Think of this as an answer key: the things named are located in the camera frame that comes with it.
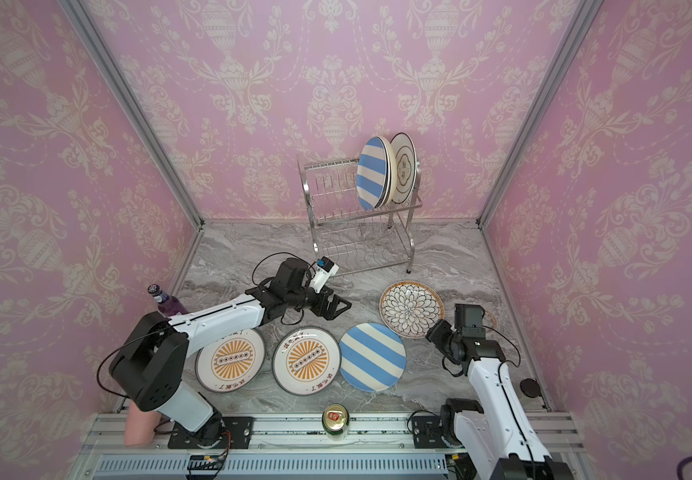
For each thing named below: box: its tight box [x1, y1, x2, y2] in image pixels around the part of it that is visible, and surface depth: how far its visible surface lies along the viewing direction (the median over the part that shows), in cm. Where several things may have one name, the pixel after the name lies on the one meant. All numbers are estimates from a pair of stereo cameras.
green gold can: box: [322, 402, 350, 441], surface depth 69 cm
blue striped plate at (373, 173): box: [355, 136, 391, 211], surface depth 83 cm
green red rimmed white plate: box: [378, 136, 396, 210], surface depth 77 cm
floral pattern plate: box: [379, 281, 445, 339], surface depth 97 cm
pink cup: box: [125, 400, 162, 446], surface depth 73 cm
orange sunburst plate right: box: [272, 326, 342, 396], surface depth 87 cm
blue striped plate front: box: [339, 322, 407, 393], surface depth 88 cm
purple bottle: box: [148, 283, 189, 317], surface depth 84 cm
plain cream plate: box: [389, 144, 398, 208], surface depth 77 cm
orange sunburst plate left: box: [195, 328, 266, 393], surface depth 87 cm
